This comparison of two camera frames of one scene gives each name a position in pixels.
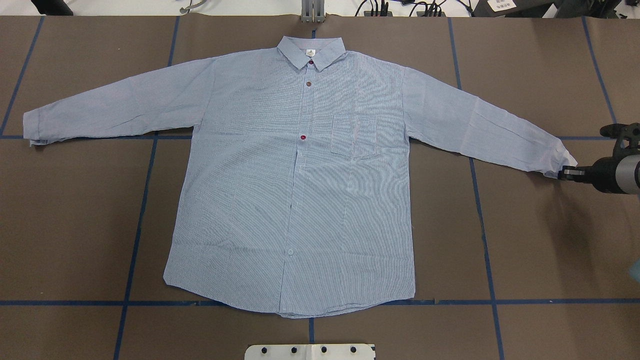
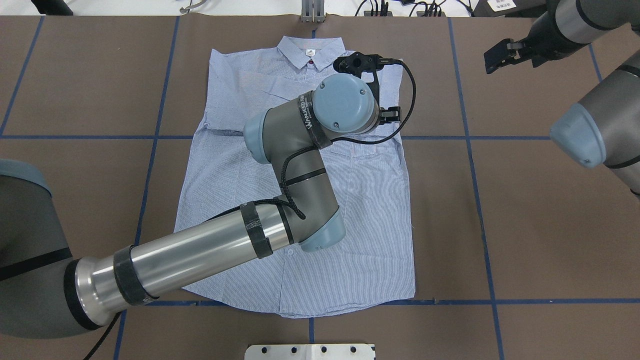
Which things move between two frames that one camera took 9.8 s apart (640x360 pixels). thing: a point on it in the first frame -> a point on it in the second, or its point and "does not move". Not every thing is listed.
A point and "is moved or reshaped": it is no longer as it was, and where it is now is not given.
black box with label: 511,8 does not move
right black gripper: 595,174 -> 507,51
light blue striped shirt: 297,199 is moved or reshaped
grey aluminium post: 313,11 does not move
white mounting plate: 307,351 does not move
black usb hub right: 420,13 does not move
